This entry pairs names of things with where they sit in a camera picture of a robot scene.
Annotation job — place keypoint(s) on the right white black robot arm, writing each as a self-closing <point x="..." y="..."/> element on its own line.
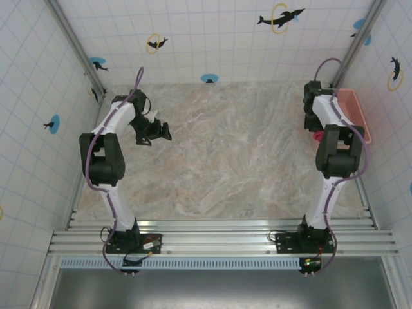
<point x="325" y="199"/>

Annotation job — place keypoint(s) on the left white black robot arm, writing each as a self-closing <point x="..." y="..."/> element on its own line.
<point x="119" y="116"/>

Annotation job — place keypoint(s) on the pink plastic basket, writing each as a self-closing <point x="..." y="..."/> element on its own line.
<point x="357" y="112"/>

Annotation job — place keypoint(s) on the blue oval sticker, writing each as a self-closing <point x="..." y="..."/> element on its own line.
<point x="209" y="78"/>

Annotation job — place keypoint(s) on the blue circle shark sticker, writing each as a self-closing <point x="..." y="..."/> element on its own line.
<point x="97" y="62"/>

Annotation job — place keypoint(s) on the blue circle fish sticker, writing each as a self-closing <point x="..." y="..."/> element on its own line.
<point x="54" y="124"/>

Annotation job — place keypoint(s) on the blue patch sticker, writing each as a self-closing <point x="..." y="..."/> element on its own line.
<point x="359" y="24"/>
<point x="368" y="39"/>

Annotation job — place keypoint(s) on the grey metal panel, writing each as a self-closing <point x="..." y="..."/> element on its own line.
<point x="219" y="289"/>

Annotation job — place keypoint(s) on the aluminium corner post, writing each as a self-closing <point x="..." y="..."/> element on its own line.
<point x="360" y="38"/>
<point x="72" y="38"/>

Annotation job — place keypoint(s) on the aluminium side rail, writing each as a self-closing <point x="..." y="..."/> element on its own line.
<point x="365" y="199"/>
<point x="77" y="199"/>

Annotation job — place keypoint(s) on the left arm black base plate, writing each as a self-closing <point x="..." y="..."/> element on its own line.
<point x="151" y="239"/>

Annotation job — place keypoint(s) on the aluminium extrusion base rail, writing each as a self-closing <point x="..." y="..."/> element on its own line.
<point x="212" y="239"/>

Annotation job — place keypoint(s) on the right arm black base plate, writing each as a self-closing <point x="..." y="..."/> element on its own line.
<point x="284" y="241"/>

